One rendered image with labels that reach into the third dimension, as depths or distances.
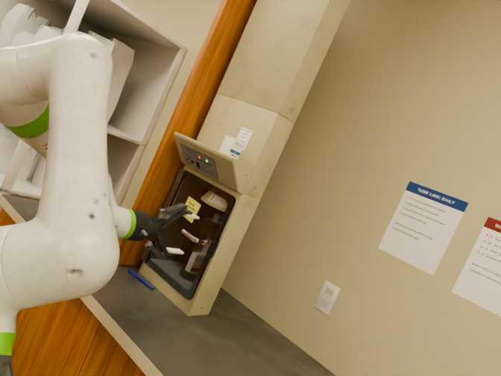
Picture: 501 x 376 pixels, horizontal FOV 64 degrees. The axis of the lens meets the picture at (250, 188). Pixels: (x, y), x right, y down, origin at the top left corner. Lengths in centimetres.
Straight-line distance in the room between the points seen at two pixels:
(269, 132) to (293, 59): 26
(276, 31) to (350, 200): 70
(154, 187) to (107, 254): 98
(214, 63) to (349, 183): 71
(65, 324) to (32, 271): 92
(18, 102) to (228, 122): 78
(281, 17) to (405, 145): 66
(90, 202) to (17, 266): 13
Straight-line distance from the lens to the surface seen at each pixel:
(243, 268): 185
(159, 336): 129
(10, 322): 71
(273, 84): 143
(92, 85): 81
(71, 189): 67
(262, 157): 137
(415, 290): 154
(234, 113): 148
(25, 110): 95
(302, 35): 146
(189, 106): 158
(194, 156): 145
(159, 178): 159
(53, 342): 160
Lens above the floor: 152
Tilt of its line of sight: 3 degrees down
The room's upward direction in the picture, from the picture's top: 24 degrees clockwise
